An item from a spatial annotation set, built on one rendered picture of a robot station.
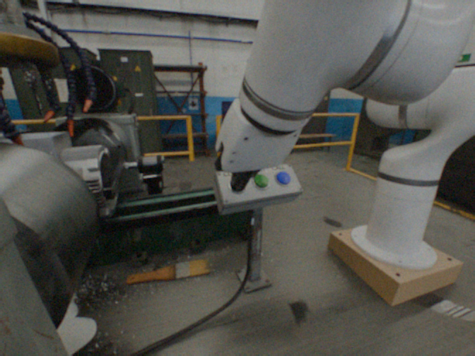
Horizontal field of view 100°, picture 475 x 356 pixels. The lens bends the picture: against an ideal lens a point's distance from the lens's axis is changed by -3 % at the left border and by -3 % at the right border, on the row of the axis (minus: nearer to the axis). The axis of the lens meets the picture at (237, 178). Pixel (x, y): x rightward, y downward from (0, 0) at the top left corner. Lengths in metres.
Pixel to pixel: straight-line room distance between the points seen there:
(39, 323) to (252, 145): 0.25
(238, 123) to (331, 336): 0.43
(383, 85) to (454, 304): 0.58
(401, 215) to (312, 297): 0.28
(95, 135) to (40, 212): 0.56
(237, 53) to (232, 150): 5.73
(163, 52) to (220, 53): 1.34
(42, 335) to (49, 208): 0.13
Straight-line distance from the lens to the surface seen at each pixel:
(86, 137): 0.85
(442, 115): 0.56
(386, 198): 0.60
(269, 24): 0.19
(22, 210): 0.29
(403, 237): 0.62
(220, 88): 5.75
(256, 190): 0.40
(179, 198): 0.70
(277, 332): 0.49
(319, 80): 0.19
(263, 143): 0.25
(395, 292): 0.59
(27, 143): 0.62
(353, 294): 0.60
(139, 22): 5.88
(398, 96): 0.22
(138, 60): 3.79
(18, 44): 0.59
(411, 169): 0.57
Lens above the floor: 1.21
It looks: 20 degrees down
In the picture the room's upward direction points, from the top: straight up
